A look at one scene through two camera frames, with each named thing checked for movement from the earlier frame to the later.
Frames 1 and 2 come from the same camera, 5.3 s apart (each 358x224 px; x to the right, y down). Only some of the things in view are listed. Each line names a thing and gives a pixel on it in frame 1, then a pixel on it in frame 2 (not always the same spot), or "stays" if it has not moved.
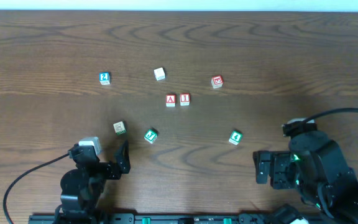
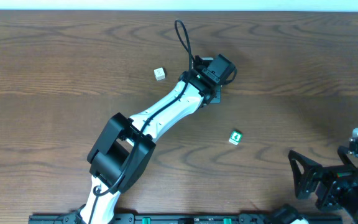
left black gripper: (105, 169) to (215, 96)
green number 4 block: (235, 137) stays
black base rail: (174, 218) stays
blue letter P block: (159, 74) stays
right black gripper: (278, 167) to (324, 179)
